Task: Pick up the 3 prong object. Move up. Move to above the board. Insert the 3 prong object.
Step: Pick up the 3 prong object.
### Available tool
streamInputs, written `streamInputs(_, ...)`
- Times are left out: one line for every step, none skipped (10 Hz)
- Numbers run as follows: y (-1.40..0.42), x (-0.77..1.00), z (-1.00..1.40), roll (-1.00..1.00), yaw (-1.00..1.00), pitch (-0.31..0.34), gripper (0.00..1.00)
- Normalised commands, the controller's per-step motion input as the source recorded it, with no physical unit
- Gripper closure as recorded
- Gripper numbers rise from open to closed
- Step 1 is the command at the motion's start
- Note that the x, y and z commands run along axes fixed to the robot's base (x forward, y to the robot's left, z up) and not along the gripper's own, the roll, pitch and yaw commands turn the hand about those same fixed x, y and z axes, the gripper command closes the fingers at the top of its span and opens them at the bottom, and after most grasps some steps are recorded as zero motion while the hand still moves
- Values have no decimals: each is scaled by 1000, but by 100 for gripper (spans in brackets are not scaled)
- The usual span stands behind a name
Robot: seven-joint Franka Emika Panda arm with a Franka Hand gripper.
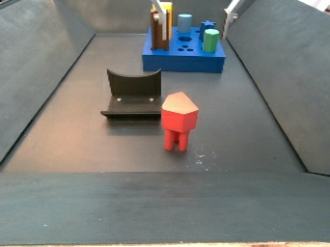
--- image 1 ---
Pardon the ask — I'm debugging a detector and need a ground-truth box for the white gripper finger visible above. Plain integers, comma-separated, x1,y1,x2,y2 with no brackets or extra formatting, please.
152,0,168,41
222,0,241,39

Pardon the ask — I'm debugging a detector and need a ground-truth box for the red three prong block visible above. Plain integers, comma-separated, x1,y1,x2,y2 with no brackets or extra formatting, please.
162,92,200,151

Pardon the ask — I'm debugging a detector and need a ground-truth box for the blue peg board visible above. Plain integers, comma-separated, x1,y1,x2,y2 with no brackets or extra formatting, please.
142,27,226,73

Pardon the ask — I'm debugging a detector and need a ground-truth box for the yellow arch block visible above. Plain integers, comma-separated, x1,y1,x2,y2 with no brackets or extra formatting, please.
153,0,173,41

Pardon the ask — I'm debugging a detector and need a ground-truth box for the dark blue star block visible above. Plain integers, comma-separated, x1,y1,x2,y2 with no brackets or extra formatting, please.
200,20,216,41

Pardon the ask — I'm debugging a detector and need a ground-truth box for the light blue cylinder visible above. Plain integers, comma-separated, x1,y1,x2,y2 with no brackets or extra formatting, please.
178,14,193,33

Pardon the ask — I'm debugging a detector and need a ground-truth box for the green hexagonal peg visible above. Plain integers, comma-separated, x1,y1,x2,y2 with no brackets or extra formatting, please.
202,29,220,52

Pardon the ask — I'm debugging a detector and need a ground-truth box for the brown arch block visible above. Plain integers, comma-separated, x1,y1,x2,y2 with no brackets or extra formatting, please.
152,9,169,50

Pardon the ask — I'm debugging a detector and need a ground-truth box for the black curved holder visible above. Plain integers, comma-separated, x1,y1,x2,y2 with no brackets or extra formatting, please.
101,70,162,119

